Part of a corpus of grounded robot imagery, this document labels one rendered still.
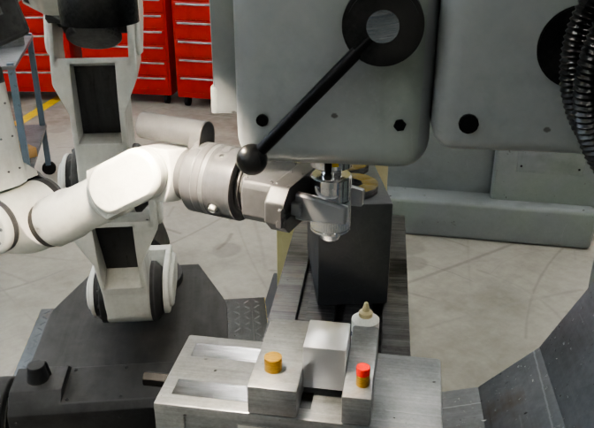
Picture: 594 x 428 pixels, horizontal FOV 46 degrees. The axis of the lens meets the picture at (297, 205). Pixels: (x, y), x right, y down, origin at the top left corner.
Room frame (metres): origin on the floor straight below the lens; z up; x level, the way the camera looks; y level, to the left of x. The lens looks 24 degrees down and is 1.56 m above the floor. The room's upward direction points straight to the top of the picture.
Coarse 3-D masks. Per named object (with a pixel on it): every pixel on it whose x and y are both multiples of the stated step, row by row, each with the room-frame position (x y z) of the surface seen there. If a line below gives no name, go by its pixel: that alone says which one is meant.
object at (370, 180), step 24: (360, 168) 1.15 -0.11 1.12; (384, 192) 1.08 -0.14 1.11; (360, 216) 1.03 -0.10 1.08; (384, 216) 1.03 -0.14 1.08; (312, 240) 1.13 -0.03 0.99; (360, 240) 1.03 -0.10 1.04; (384, 240) 1.03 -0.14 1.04; (312, 264) 1.12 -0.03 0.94; (336, 264) 1.03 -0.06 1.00; (360, 264) 1.03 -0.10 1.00; (384, 264) 1.03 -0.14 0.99; (336, 288) 1.03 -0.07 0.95; (360, 288) 1.03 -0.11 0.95; (384, 288) 1.03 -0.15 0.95
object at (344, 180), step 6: (312, 174) 0.74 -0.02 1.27; (318, 174) 0.74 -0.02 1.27; (342, 174) 0.74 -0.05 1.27; (348, 174) 0.74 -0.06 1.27; (312, 180) 0.73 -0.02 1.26; (318, 180) 0.72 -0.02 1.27; (324, 180) 0.72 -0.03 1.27; (330, 180) 0.72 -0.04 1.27; (336, 180) 0.72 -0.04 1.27; (342, 180) 0.72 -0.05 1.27; (348, 180) 0.73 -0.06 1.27; (318, 186) 0.72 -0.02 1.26; (324, 186) 0.72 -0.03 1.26; (330, 186) 0.72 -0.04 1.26; (336, 186) 0.72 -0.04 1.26; (342, 186) 0.72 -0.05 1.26; (348, 186) 0.73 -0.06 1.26
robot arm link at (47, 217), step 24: (0, 192) 0.90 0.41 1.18; (24, 192) 0.91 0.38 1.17; (48, 192) 0.94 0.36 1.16; (72, 192) 0.86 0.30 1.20; (24, 216) 0.88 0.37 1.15; (48, 216) 0.86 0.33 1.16; (72, 216) 0.84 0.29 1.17; (96, 216) 0.84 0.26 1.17; (24, 240) 0.86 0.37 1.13; (48, 240) 0.86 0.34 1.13; (72, 240) 0.87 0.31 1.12
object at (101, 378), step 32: (160, 224) 1.74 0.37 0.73; (192, 288) 1.67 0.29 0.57; (64, 320) 1.52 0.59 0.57; (96, 320) 1.52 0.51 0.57; (160, 320) 1.52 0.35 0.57; (192, 320) 1.52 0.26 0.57; (224, 320) 1.52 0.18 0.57; (64, 352) 1.38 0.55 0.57; (96, 352) 1.38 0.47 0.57; (128, 352) 1.38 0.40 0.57; (160, 352) 1.38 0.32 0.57; (32, 384) 1.21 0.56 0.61; (64, 384) 1.22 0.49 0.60; (96, 384) 1.24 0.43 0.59; (128, 384) 1.24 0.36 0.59; (32, 416) 1.15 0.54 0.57; (64, 416) 1.16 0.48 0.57; (96, 416) 1.17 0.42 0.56; (128, 416) 1.17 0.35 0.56
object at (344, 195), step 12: (312, 192) 0.73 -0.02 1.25; (324, 192) 0.72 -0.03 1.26; (336, 192) 0.72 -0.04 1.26; (348, 192) 0.73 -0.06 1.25; (348, 204) 0.73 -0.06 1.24; (348, 216) 0.73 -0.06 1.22; (312, 228) 0.73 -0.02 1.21; (324, 228) 0.72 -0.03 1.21; (336, 228) 0.72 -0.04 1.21; (348, 228) 0.73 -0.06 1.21
